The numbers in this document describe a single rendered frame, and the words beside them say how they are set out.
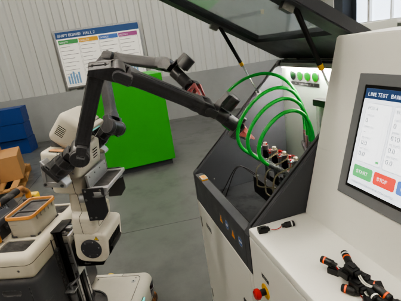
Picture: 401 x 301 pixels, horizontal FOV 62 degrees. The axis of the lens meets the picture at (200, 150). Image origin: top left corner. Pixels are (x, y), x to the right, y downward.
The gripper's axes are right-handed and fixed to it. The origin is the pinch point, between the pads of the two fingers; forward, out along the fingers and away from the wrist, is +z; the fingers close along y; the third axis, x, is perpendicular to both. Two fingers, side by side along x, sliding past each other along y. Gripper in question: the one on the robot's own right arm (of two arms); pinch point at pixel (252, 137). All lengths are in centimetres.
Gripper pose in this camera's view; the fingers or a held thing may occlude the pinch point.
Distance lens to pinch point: 146.1
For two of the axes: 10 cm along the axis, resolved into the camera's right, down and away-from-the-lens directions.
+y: 5.8, -7.8, -2.3
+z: 8.1, 5.4, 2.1
